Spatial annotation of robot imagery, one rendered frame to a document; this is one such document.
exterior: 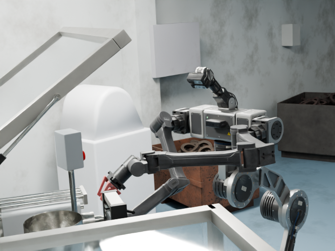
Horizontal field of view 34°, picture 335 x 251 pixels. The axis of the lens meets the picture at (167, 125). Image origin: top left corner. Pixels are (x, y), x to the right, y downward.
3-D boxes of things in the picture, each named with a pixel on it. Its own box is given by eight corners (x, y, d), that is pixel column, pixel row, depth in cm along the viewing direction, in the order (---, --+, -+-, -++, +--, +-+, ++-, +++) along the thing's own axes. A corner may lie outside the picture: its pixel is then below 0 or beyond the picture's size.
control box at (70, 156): (89, 167, 148) (86, 130, 146) (67, 171, 144) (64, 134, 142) (79, 162, 154) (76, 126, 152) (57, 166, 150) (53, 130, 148)
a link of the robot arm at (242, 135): (281, 168, 206) (280, 142, 204) (246, 173, 204) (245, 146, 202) (246, 145, 249) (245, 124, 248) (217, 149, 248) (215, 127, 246)
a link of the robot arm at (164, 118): (184, 198, 262) (195, 188, 255) (160, 198, 254) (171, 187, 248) (160, 123, 285) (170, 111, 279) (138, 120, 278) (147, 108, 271)
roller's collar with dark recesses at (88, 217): (96, 233, 182) (94, 214, 181) (78, 235, 181) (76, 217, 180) (93, 226, 188) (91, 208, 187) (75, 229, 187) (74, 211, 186)
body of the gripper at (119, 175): (117, 184, 216) (130, 171, 217) (122, 191, 207) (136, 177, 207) (105, 173, 214) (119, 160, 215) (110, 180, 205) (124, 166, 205)
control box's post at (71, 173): (80, 237, 152) (74, 167, 148) (74, 238, 152) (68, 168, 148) (79, 235, 154) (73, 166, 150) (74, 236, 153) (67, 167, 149)
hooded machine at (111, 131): (118, 212, 576) (108, 78, 548) (159, 225, 534) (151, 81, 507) (62, 233, 526) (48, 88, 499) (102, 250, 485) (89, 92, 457)
